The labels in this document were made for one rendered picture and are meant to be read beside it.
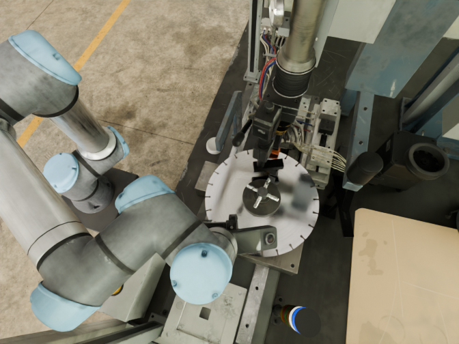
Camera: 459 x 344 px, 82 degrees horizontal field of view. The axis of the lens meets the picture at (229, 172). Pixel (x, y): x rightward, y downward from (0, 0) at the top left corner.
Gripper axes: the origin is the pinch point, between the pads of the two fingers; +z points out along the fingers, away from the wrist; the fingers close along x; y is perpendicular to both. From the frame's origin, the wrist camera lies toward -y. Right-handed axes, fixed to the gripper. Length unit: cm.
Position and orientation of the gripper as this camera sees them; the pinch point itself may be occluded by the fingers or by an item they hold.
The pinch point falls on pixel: (237, 228)
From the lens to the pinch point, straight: 69.1
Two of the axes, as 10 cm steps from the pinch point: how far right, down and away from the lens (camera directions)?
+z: 1.1, 0.4, 9.9
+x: 0.4, 10.0, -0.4
